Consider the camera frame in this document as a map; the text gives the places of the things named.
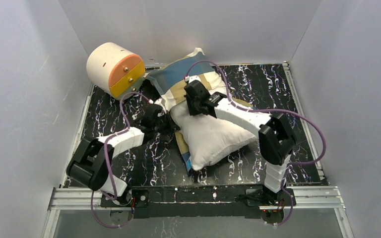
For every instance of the blue beige white pillowcase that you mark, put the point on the blue beige white pillowcase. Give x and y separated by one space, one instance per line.
169 80

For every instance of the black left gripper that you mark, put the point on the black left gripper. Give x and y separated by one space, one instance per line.
159 116

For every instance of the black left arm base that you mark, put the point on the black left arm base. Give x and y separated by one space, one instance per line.
131 205

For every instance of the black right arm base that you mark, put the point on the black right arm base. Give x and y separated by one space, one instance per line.
269 202

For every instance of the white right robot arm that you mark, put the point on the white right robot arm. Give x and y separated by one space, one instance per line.
275 135

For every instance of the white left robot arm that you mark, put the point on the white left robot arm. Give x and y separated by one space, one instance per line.
91 163

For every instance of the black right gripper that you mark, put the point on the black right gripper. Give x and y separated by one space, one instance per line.
192 92

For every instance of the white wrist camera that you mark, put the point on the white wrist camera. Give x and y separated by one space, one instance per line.
190 79
156 109

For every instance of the white pillow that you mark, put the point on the white pillow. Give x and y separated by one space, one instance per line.
204 140

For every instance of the round cream drawer cabinet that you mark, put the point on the round cream drawer cabinet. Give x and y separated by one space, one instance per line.
115 70

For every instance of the aluminium table frame rail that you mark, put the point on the aluminium table frame rail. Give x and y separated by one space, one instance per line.
211 203

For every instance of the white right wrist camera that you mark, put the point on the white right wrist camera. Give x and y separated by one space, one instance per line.
190 79

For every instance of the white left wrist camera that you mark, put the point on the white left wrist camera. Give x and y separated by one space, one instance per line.
156 109

